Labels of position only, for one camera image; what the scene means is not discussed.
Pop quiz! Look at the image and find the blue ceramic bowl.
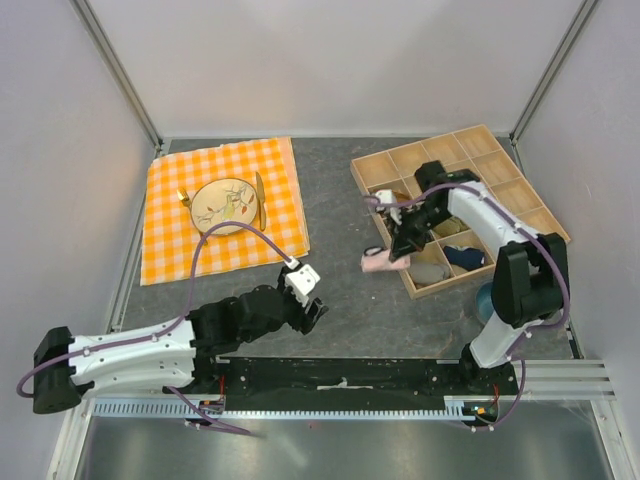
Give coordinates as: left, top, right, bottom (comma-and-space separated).
475, 282, 494, 325

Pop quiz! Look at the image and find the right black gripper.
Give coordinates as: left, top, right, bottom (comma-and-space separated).
387, 201, 453, 259

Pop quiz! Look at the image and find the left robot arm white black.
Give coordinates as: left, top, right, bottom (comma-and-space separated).
32, 265, 327, 415

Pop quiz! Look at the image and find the gold fork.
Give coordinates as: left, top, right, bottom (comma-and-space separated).
176, 187, 204, 238

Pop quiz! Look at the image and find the orange white checkered cloth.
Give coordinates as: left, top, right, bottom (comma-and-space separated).
140, 137, 310, 286

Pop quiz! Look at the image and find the navy rolled cloth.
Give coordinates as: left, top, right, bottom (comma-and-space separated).
443, 245, 486, 271

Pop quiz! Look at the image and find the olive rolled cloth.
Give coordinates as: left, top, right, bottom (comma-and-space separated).
433, 217, 469, 238

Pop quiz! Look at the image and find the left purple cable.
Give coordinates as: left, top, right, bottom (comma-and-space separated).
17, 223, 301, 400

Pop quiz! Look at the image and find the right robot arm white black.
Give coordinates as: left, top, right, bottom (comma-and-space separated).
371, 161, 570, 394

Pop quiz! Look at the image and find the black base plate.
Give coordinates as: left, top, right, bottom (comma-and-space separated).
193, 357, 518, 410

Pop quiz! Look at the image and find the beige floral plate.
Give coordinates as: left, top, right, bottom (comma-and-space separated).
191, 178, 258, 233

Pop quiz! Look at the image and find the wooden compartment tray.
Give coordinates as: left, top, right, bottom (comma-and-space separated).
351, 124, 571, 299

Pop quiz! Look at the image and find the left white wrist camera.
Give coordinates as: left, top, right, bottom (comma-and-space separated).
284, 258, 321, 307

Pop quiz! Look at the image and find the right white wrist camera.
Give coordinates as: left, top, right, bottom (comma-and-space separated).
373, 189, 402, 225

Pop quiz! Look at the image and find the pink underwear navy trim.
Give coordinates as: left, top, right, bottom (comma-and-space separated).
360, 246, 411, 273

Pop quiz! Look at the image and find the white slotted cable duct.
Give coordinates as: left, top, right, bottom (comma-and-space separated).
92, 397, 476, 422

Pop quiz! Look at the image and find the gold knife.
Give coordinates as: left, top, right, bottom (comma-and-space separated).
255, 172, 266, 231

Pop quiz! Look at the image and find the grey rolled cloth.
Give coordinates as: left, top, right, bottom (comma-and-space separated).
408, 261, 451, 286

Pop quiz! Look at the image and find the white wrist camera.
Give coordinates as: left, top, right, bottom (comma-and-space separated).
373, 189, 402, 225
284, 258, 321, 307

